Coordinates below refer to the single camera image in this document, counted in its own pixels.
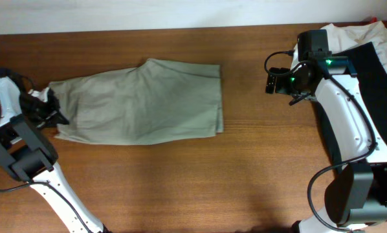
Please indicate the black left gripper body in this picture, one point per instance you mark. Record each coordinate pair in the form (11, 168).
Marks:
(41, 110)

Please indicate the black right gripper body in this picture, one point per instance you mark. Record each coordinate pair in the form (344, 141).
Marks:
(290, 82)

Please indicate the khaki green shorts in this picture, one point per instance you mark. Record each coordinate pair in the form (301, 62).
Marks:
(160, 101)

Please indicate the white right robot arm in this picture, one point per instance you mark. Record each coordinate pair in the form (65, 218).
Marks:
(351, 194)

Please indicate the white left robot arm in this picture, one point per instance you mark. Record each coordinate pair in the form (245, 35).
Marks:
(27, 155)

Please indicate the white cloth garment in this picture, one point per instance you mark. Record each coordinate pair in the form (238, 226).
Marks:
(342, 39)

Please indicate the dark navy jeans garment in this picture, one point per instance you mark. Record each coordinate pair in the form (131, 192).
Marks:
(372, 82)

